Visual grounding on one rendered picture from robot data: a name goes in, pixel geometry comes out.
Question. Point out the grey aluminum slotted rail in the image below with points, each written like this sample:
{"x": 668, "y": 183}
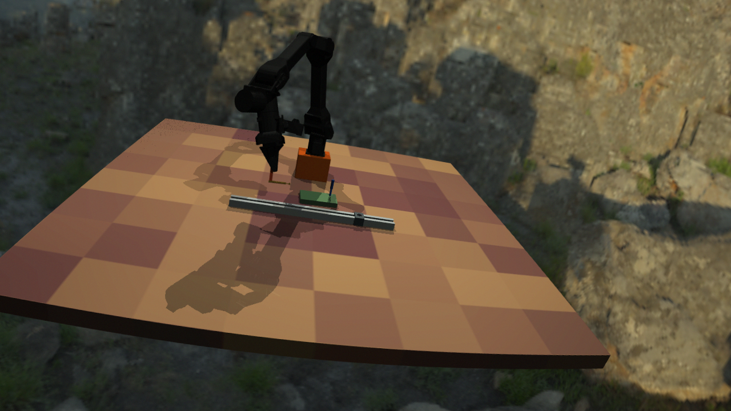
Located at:
{"x": 355, "y": 218}

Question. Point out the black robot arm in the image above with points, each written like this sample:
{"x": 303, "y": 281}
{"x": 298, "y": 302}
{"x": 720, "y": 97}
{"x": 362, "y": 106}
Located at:
{"x": 260, "y": 95}

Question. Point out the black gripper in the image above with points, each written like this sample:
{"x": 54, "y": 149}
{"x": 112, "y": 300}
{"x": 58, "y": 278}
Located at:
{"x": 270, "y": 137}

